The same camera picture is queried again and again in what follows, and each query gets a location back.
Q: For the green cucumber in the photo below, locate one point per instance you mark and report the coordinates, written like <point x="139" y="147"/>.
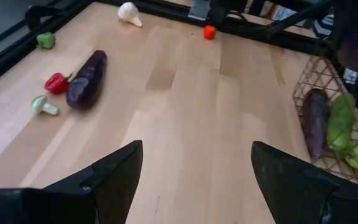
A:
<point x="340" y="124"/>

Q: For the black frame clamp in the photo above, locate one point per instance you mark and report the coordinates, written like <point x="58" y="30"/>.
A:
<point x="39" y="12"/>

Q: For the large dark purple eggplant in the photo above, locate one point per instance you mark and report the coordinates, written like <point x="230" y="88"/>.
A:
<point x="87" y="81"/>

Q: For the white garlic bulb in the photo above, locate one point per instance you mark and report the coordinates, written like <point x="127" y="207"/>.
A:
<point x="129" y="12"/>

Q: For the small pale green mushroom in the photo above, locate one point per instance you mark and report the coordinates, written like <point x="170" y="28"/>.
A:
<point x="43" y="105"/>

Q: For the slim purple eggplant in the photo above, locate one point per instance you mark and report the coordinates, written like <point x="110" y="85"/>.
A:
<point x="315" y="121"/>

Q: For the small green pepper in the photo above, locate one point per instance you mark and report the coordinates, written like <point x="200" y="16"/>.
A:
<point x="46" y="40"/>

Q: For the silver mounting plate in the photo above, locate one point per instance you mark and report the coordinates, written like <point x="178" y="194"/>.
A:
<point x="199" y="9"/>

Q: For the small red pepper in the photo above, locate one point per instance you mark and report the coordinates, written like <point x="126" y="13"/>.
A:
<point x="56" y="83"/>

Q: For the small red tomato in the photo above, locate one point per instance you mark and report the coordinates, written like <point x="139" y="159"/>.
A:
<point x="209" y="32"/>

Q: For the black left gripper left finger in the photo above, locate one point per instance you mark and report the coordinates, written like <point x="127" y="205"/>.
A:
<point x="117" y="180"/>

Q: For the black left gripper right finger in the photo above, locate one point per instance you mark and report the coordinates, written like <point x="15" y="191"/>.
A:
<point x="291" y="193"/>

